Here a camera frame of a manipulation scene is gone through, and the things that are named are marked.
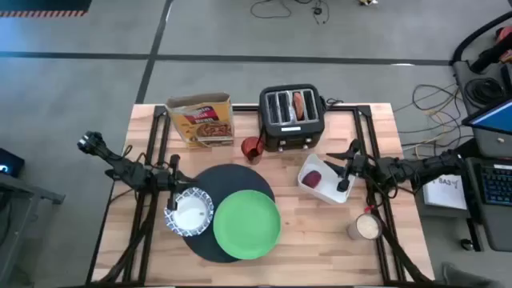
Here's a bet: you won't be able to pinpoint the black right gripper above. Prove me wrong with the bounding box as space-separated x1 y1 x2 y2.
322 138 368 193

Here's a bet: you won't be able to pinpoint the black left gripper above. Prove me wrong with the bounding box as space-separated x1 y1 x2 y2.
154 154 198 210

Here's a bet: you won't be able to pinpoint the white rectangular plastic container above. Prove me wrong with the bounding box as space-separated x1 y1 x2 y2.
297 153 356 205

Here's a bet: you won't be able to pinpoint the dark red plum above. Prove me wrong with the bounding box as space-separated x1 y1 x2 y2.
301 170 323 189

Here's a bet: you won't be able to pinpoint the blue patterned paper bowl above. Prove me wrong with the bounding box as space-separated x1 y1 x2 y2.
163 186 215 238

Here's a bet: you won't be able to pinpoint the yellow raisin bran cereal box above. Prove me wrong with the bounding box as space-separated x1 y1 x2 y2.
165 92 235 149

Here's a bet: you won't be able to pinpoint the brown bagel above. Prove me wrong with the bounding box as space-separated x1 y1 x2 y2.
293 91 305 120

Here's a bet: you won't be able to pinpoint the green plastic plate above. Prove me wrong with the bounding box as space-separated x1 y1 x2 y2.
212 189 282 261

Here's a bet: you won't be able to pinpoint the round black placemat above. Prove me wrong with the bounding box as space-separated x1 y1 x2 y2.
182 162 276 264

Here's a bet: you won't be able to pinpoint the black four-slot toaster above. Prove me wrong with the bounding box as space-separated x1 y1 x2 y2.
258 83 326 153

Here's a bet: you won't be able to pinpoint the glass of oats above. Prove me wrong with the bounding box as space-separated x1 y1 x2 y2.
346 213 384 241

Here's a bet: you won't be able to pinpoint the white paper note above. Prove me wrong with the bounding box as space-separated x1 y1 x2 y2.
422 174 468 211

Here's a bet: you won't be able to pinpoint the backlit black keyboard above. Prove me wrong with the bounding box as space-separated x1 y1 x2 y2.
478 162 512 207

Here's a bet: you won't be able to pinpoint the open laptop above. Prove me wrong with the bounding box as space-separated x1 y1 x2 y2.
462 98 512 159

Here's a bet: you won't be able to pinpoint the grey metal stand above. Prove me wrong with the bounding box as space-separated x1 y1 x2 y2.
0 171 67 287

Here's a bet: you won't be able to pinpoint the black curved cart tube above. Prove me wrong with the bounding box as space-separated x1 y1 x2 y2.
450 10 512 67

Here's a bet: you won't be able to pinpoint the black computer box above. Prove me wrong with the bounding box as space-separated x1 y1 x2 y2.
0 147 26 179

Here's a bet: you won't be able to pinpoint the red and black tool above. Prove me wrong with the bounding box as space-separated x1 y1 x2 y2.
470 26 512 75

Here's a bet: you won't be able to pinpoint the black hazard-striped floor mat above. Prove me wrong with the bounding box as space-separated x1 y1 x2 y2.
0 0 93 18

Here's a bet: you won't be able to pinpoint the black metal table frame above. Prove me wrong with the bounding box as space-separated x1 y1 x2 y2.
86 104 435 287

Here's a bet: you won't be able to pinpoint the tangled floor cables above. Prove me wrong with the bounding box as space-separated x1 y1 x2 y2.
394 82 475 159

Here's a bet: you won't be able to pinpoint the black floor cable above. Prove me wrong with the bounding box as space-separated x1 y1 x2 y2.
250 0 331 25

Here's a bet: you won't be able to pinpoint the coiled black cable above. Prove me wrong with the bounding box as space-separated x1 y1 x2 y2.
463 76 507 107

